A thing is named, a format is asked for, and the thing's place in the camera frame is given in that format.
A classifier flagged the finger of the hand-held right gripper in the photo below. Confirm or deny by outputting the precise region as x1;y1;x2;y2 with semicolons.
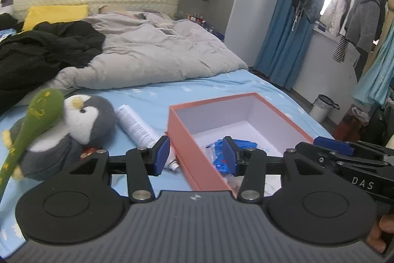
313;137;394;156
295;141;390;170

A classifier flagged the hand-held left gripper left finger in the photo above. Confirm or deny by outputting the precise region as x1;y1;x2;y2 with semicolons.
68;136;171;202

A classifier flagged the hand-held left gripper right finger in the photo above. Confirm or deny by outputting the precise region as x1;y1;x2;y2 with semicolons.
222;136;321;202

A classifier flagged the blue tissue pack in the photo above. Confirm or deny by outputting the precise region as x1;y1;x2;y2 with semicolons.
206;140;258;175

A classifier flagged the pink cardboard box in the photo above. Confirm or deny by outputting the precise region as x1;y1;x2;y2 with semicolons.
168;92;314;199

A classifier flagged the small clear bag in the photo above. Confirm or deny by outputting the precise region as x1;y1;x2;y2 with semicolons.
226;175;247;193

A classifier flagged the person's right hand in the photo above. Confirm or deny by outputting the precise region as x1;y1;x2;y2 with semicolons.
367;215;394;255

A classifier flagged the red basket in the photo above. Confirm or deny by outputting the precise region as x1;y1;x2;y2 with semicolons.
334;113;370;144

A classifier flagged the white printed tube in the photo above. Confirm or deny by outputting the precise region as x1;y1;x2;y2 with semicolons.
116;105;181;172

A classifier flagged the white trash bin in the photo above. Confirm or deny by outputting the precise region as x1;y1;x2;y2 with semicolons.
309;94;340;123

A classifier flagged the blue starred bed sheet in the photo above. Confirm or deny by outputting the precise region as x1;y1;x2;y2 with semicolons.
0;69;335;251

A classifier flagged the red foil packet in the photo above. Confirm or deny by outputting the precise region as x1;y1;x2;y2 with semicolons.
79;147;99;159

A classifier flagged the grey penguin plush toy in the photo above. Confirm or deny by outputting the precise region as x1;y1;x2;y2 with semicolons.
3;94;118;181

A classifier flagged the hanging teal garment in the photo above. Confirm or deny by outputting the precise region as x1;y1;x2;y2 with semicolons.
352;32;394;107

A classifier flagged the black white striped garment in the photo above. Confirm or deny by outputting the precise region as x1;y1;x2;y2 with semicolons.
332;35;352;63

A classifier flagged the grey comforter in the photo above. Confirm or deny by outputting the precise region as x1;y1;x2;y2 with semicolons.
46;11;249;98

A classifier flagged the blue curtain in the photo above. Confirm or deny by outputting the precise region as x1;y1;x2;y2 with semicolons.
254;0;332;91

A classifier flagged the magazine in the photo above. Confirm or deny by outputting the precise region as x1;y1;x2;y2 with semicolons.
154;21;180;36

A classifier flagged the green plush stick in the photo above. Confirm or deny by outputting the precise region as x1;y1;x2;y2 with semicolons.
0;89;66;199

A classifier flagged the grey wardrobe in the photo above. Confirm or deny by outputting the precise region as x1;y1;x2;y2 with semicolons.
181;0;282;67

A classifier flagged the hanging white jacket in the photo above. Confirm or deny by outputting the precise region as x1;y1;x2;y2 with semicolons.
320;0;361;36

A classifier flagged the row of small bottles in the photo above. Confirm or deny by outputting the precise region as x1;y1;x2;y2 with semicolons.
186;13;207;26

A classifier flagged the patterned pillow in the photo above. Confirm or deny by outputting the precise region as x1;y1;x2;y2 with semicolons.
116;11;173;24

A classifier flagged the hanging grey striped sweater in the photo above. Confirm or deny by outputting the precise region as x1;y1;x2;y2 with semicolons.
343;0;389;54

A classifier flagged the yellow pillow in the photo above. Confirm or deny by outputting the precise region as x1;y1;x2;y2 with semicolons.
21;4;90;32

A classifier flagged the blue patterned cloth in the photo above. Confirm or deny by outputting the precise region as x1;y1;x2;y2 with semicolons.
0;29;16;42

